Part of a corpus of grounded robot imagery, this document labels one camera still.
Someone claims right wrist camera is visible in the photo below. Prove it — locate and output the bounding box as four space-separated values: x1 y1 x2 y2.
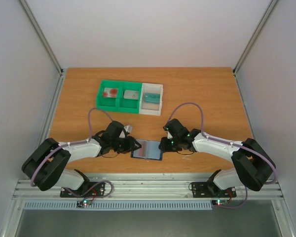
163 125 174 139

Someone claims aluminium rail frame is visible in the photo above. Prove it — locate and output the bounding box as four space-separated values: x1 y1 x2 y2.
12 172 284 201

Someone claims teal card stack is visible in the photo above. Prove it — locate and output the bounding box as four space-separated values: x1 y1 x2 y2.
144 93 160 104

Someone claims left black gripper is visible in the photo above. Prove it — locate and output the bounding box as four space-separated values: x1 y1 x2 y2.
111 136 142 154

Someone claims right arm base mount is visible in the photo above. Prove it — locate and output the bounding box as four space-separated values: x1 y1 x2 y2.
188 182 237 198

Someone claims white bin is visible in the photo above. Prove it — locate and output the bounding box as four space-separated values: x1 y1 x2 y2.
139 83 163 116

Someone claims grey bird card stack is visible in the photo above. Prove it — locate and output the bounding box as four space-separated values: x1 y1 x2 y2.
123 90 140 100

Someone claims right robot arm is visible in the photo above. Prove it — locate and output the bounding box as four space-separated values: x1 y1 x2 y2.
159 118 276 196

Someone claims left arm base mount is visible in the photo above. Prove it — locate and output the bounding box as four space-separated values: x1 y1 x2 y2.
60 181 106 198

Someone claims red circle card stack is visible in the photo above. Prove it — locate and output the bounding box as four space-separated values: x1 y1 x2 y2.
103 87 118 98

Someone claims middle green bin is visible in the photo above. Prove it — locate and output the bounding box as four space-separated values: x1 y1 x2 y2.
116 81 142 114

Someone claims left circuit board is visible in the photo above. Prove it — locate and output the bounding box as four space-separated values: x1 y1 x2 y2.
76 199 93 208

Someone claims right circuit board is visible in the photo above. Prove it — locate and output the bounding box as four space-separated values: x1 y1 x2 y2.
212 199 229 206

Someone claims grey slotted cable duct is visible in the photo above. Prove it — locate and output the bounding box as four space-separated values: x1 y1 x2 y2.
23 200 212 211

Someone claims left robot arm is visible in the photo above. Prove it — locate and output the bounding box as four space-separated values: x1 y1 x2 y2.
21 120 141 197

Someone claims green bin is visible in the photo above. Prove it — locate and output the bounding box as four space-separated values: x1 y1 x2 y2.
96 80 120 112
116 81 142 114

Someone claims circuit board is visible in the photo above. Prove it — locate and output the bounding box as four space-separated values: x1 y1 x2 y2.
76 199 93 208
212 199 229 206

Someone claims dark blue card holder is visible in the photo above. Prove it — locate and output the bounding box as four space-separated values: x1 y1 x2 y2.
131 139 163 161

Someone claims left green bin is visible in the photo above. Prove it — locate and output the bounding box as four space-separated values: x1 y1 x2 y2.
96 80 120 112

